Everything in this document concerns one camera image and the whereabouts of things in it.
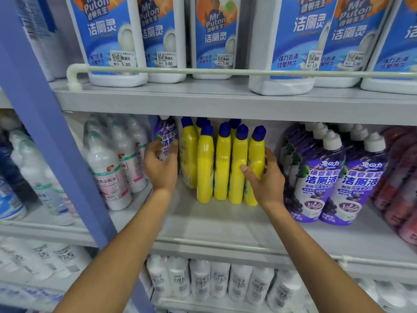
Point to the person's left hand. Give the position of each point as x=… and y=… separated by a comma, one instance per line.
x=161, y=174

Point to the person's right hand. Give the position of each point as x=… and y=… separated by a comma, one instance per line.
x=268, y=189

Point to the person's left thumb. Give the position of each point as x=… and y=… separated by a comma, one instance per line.
x=175, y=151

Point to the person's right thumb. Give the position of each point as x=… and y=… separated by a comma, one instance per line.
x=249, y=172

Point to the purple toilet cleaner bottle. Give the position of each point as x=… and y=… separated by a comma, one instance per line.
x=166, y=133

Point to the yellow toilet cleaner bottle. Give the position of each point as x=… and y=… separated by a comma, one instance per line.
x=257, y=149

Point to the person's right forearm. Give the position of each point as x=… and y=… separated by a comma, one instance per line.
x=319, y=260

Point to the person's left forearm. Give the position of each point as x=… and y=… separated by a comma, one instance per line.
x=123, y=254

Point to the group of yellow blue-cap bottles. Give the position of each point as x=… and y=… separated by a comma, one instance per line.
x=206, y=159

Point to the grey metal shelf board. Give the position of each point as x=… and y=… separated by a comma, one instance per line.
x=39, y=229
x=228, y=224
x=228, y=102

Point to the group of white pink-label bottles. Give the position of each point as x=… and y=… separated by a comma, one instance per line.
x=110, y=172

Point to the group of purple white-cap bottles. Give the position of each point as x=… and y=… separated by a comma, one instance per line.
x=355, y=182

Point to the row of white grey-label bottles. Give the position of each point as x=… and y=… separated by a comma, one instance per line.
x=39, y=257
x=221, y=280

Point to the group of white teal-label bottles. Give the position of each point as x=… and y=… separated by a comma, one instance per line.
x=35, y=166

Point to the row of large white blue-label bottles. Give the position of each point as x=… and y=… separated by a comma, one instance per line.
x=293, y=35

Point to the group of red bottles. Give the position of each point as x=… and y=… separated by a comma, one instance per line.
x=400, y=192

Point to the blue and white bottle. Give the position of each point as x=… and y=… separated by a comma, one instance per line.
x=9, y=205

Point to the group of white blue bottles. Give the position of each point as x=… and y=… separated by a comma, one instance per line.
x=42, y=35

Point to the white shelf guard rail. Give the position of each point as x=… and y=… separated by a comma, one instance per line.
x=228, y=72
x=374, y=261

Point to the blue shelf upright post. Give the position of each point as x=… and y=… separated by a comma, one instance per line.
x=49, y=127

